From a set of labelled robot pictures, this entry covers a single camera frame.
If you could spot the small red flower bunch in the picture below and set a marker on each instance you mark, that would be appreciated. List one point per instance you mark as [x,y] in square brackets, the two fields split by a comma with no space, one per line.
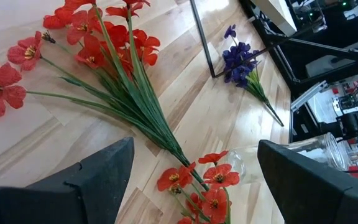
[219,177]

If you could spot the purple flower bunch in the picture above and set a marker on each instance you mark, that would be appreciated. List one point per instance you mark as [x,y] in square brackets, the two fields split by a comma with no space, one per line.
[238,62]

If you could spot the large red flower bunch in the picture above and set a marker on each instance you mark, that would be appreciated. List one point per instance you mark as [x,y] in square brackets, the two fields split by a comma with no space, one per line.
[141,102]

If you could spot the wooden shelf black metal frame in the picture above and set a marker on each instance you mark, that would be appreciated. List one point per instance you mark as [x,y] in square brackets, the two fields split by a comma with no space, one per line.
[278,15]

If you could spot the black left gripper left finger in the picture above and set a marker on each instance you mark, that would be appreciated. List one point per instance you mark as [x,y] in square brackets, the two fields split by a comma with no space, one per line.
[89,193]

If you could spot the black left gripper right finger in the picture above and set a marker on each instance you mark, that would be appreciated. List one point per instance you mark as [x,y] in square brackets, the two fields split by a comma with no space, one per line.
[306,193]

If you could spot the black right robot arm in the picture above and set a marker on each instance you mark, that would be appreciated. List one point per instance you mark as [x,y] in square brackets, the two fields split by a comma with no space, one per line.
[353,28]

